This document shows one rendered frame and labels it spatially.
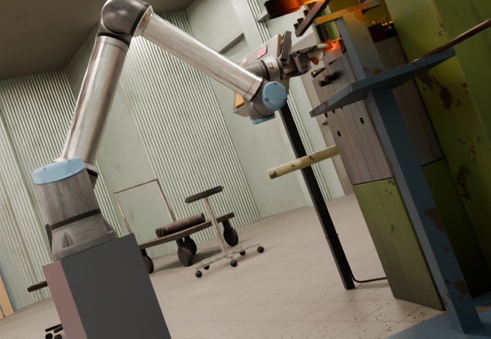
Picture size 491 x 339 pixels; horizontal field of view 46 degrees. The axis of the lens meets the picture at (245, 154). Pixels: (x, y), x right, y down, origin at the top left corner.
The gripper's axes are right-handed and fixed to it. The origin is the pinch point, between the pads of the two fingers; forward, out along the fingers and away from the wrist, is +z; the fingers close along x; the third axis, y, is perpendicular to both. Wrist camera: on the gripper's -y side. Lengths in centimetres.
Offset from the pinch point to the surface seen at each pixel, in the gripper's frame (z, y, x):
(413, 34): 17.0, 11.7, 32.3
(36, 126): -190, -183, -842
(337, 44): 3.0, 2.4, 6.1
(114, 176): -95, -53, -825
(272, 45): -3.4, -16.1, -45.3
